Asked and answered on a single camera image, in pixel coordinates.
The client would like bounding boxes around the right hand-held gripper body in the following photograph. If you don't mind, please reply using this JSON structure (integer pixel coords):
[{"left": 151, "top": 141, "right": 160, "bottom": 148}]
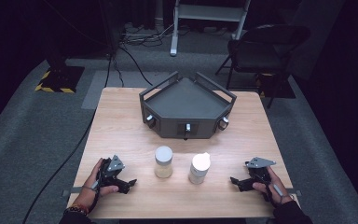
[{"left": 245, "top": 157, "right": 277, "bottom": 185}]

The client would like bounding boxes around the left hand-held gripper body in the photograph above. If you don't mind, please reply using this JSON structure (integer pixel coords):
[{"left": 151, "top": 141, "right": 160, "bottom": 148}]
[{"left": 96, "top": 154, "right": 131, "bottom": 189}]

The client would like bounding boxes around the glass jar with gray lid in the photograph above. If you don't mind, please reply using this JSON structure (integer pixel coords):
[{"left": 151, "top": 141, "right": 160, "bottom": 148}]
[{"left": 154, "top": 146, "right": 174, "bottom": 179}]

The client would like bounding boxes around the white plastic bottle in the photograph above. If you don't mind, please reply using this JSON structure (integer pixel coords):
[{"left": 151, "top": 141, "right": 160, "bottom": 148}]
[{"left": 187, "top": 151, "right": 212, "bottom": 185}]

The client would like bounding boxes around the person's right hand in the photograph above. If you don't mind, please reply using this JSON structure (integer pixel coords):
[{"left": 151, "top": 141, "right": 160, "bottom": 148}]
[{"left": 252, "top": 166, "right": 293, "bottom": 208}]

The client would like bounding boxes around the person's left hand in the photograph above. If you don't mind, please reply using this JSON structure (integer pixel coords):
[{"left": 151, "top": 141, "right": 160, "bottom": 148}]
[{"left": 74, "top": 158, "right": 119, "bottom": 213}]

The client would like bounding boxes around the black base with hazard tape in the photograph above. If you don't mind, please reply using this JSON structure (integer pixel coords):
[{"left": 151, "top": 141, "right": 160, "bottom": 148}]
[
  {"left": 255, "top": 72, "right": 296, "bottom": 100},
  {"left": 34, "top": 55, "right": 86, "bottom": 93}
]

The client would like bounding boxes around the black folding chair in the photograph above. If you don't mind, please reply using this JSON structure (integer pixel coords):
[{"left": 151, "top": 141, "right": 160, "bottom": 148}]
[{"left": 214, "top": 24, "right": 311, "bottom": 109}]

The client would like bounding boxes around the white metal stand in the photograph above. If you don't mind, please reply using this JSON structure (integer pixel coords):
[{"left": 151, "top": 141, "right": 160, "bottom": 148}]
[{"left": 170, "top": 0, "right": 252, "bottom": 57}]

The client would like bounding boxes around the long black cable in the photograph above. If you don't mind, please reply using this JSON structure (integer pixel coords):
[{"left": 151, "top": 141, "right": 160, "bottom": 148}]
[{"left": 21, "top": 52, "right": 114, "bottom": 224}]

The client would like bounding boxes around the beaded bracelet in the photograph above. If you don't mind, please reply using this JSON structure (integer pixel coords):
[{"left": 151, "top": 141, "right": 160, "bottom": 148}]
[{"left": 63, "top": 203, "right": 90, "bottom": 217}]

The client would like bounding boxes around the bundle of cables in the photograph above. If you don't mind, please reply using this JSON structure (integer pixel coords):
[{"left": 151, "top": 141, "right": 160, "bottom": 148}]
[{"left": 119, "top": 22, "right": 176, "bottom": 49}]

